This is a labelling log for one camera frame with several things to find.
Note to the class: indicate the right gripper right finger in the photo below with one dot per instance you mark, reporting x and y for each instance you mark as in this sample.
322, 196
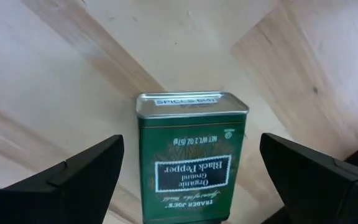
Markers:
322, 193

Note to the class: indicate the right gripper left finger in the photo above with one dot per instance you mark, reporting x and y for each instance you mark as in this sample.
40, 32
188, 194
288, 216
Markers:
57, 199

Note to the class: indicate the green black pepper tin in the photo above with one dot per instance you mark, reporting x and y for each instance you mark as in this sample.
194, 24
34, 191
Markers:
191, 174

